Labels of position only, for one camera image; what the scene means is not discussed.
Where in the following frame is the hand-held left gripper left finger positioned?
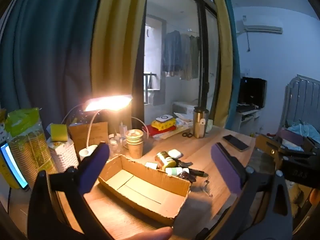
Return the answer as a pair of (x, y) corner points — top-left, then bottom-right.
(27, 142), (118, 240)

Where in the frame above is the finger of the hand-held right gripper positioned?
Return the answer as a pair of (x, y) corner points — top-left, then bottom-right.
(255, 134), (285, 160)

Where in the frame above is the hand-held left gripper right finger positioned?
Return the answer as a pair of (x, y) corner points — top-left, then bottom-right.
(172, 142), (293, 240)

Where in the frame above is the small white bottle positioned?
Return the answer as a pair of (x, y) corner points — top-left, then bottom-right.
(165, 167), (190, 176)

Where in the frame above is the torn cardboard box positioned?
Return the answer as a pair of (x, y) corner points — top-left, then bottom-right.
(98, 154), (192, 226)

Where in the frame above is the jar with yellow lid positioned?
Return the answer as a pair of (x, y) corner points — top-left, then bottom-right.
(155, 151), (177, 170)

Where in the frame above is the person's right hand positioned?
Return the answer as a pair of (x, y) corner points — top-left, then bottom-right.
(309, 189), (320, 205)

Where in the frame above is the person's left hand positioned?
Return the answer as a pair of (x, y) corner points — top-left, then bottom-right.
(117, 226), (173, 240)

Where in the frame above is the black phone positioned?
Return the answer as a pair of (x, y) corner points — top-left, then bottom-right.
(222, 134), (250, 152)

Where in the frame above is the white woven basket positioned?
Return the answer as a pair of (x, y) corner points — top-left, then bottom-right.
(49, 140), (80, 173)

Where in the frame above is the white monitor stand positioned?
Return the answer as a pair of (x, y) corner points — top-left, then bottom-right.
(236, 107), (263, 133)

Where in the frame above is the brown lamp packaging box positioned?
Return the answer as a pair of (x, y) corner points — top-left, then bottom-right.
(69, 122), (109, 153)

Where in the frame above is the light blue cloth pile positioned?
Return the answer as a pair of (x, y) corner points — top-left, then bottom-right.
(280, 120), (320, 153)

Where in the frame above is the stack of paper cups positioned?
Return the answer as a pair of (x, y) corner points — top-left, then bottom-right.
(125, 129), (145, 159)

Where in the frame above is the yellow green sponge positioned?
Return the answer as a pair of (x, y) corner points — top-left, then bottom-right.
(51, 124), (69, 142)

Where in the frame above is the steel thermos flask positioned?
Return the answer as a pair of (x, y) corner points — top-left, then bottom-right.
(193, 106), (209, 139)

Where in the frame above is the black monitor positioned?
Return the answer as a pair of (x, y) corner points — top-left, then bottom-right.
(237, 77), (267, 109)

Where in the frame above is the grey ribbed headboard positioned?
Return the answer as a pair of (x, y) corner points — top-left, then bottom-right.
(285, 74), (320, 130)

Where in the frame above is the white desk lamp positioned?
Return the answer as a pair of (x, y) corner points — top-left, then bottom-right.
(79, 94), (132, 162)

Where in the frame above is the stack of white papers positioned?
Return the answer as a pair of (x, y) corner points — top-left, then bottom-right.
(175, 112), (194, 128)

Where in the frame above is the green pack of paper cups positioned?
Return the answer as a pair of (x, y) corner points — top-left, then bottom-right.
(5, 108), (57, 183)

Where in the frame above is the red book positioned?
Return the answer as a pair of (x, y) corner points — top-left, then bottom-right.
(146, 125), (177, 137)

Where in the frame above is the white washing machine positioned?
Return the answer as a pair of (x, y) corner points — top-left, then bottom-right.
(172, 102), (200, 118)

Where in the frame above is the yellow wipes pack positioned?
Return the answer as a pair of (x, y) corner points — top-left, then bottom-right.
(151, 119), (177, 130)

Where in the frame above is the white round-marked device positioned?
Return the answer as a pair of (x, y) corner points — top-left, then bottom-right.
(155, 114), (174, 123)

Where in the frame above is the teal curtain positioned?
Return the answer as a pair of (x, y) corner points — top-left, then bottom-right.
(224, 0), (242, 130)
(0, 0), (108, 130)

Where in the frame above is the phone with lit screen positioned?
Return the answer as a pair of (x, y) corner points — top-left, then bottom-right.
(0, 142), (28, 190)

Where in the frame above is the yellow curtain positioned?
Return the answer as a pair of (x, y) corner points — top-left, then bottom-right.
(210, 0), (234, 130)
(91, 0), (149, 120)

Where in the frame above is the hanging green shirt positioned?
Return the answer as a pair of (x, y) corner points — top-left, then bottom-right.
(189, 35), (200, 79)

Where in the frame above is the hanging grey shirt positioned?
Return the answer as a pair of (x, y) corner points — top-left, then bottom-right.
(179, 34), (193, 80)

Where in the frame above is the white air conditioner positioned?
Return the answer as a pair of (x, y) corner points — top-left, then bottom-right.
(242, 17), (284, 34)

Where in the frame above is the hanging blue jacket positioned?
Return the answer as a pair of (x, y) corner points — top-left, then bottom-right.
(161, 31), (182, 72)

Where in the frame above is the white lamp cable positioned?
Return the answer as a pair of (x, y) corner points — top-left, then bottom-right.
(61, 102), (84, 125)

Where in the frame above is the white charging cable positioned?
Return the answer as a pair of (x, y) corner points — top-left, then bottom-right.
(131, 117), (150, 140)

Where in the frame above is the black door frame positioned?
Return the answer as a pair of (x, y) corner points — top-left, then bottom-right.
(196, 1), (213, 110)

